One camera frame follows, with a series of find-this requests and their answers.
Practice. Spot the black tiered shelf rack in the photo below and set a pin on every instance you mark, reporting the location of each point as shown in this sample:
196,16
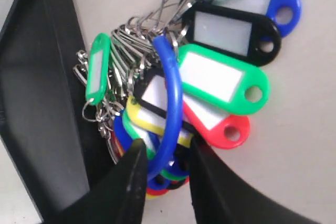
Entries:
59,155

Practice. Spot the key ring with coloured tags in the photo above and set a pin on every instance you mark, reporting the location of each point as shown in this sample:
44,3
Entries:
185,68

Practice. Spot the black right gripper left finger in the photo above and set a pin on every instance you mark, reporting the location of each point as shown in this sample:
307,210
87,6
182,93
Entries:
119,197

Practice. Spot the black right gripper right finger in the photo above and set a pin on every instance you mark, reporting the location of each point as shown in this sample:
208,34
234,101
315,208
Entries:
221,196

